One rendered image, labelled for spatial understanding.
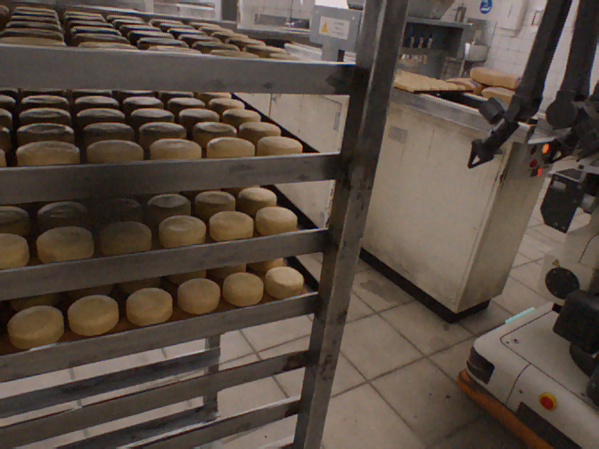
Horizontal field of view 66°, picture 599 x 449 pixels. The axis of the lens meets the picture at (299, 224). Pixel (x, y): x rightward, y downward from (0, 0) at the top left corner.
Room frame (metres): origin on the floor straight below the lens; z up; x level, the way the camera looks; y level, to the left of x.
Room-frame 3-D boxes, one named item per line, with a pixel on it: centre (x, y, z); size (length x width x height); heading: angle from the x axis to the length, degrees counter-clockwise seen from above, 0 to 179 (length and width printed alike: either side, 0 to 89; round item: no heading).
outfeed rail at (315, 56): (2.56, -0.36, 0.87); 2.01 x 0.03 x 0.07; 38
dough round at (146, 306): (0.42, 0.16, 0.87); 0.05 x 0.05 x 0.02
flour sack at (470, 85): (5.89, -1.93, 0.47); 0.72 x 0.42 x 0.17; 126
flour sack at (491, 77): (5.64, -2.11, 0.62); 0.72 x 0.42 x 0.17; 42
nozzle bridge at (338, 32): (2.39, -0.32, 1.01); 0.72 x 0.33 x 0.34; 128
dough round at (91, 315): (0.39, 0.21, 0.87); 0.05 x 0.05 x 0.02
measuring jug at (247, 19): (4.66, 0.72, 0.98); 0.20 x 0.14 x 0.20; 75
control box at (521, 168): (1.70, -0.85, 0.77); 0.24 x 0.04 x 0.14; 128
